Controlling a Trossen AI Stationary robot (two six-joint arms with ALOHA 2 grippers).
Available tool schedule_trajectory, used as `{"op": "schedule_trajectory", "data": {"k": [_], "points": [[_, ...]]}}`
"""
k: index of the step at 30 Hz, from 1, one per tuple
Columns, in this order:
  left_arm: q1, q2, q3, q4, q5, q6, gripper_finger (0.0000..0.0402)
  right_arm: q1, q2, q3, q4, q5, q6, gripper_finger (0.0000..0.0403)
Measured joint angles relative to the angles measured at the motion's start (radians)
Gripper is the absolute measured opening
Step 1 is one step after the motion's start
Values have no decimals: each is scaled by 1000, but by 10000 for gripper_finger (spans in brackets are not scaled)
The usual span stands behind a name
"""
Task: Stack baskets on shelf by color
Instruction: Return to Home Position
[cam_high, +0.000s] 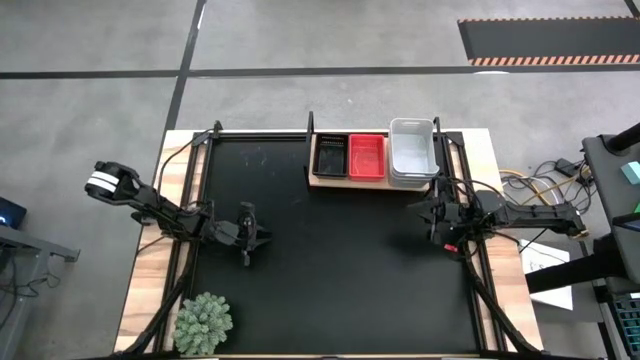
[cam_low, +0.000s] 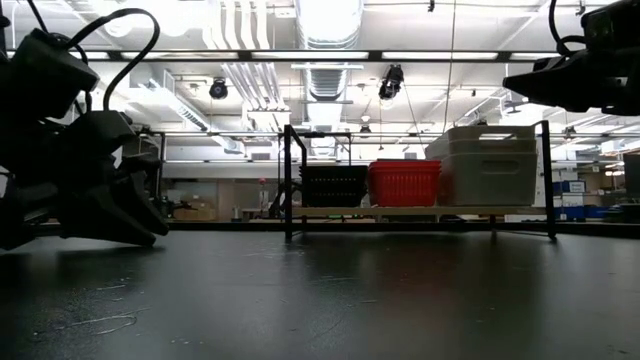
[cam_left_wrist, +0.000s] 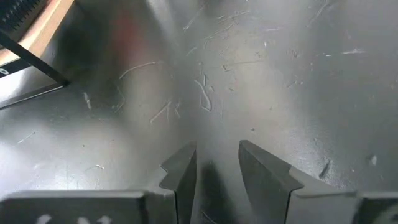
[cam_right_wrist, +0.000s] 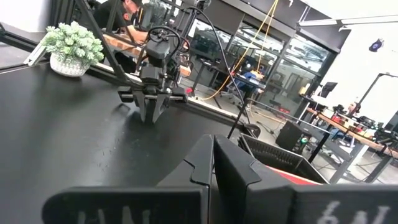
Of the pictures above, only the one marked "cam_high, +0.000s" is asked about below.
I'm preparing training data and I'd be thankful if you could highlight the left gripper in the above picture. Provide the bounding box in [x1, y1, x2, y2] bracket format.
[212, 201, 274, 267]

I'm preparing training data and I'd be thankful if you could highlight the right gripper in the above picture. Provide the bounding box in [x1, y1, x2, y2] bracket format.
[407, 199, 454, 246]

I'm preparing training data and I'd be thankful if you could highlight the red plastic basket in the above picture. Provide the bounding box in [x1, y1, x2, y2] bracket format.
[348, 133, 388, 182]

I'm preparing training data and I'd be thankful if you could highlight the black slotted plastic basket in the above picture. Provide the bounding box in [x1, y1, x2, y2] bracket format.
[312, 133, 350, 179]

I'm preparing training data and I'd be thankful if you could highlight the wooden shelf board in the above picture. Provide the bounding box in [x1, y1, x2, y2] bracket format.
[308, 133, 432, 193]

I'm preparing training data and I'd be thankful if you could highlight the green artificial plant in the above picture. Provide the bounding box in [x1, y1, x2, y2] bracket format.
[173, 292, 234, 357]

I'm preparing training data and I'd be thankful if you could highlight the white paper sheet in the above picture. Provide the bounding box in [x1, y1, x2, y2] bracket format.
[518, 238, 575, 311]

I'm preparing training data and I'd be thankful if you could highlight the black power adapter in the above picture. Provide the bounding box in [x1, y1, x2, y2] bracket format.
[555, 158, 581, 177]

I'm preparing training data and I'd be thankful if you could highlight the black desk leg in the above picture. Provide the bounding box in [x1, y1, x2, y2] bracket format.
[524, 251, 640, 295]

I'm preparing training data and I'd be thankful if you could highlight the teal box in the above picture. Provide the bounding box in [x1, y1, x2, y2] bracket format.
[621, 160, 640, 185]

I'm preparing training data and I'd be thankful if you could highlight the black desk pole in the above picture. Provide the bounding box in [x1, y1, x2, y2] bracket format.
[605, 122, 640, 154]

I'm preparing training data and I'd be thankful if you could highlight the black hazard-striped floor mat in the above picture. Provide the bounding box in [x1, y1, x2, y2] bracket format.
[457, 16, 640, 67]

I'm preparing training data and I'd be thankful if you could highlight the grey metal table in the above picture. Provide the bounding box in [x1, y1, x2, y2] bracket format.
[0, 224, 81, 360]

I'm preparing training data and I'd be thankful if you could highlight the backlit keyboard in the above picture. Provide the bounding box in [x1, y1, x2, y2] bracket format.
[612, 294, 640, 351]

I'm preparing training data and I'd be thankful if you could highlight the dark device with blue light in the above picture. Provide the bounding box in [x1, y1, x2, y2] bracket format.
[0, 195, 29, 230]

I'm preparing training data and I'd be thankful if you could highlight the black metal shelf bracket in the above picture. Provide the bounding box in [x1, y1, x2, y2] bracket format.
[431, 116, 451, 201]

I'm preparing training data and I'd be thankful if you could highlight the black aluminium table frame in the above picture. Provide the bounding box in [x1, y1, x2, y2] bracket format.
[119, 118, 544, 360]

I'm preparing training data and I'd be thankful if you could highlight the yellow cable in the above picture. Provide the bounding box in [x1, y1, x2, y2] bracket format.
[499, 169, 592, 240]

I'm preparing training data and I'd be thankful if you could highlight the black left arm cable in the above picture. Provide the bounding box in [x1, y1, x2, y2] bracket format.
[157, 128, 216, 201]

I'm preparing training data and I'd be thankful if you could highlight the black floor cable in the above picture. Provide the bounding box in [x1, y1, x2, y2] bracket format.
[499, 158, 596, 221]

